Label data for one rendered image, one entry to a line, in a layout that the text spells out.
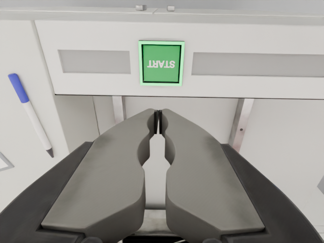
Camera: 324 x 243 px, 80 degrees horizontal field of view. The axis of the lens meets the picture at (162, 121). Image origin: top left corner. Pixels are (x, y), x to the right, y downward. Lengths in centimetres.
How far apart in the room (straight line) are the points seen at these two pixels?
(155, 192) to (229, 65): 45
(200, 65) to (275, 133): 33
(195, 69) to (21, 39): 22
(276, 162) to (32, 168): 57
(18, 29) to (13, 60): 4
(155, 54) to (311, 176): 58
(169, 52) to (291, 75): 17
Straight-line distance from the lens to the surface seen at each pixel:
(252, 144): 55
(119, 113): 42
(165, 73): 26
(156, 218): 62
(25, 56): 31
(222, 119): 48
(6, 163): 43
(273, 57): 30
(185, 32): 26
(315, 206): 99
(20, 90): 32
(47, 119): 34
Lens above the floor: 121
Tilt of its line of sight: 59 degrees down
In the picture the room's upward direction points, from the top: 179 degrees counter-clockwise
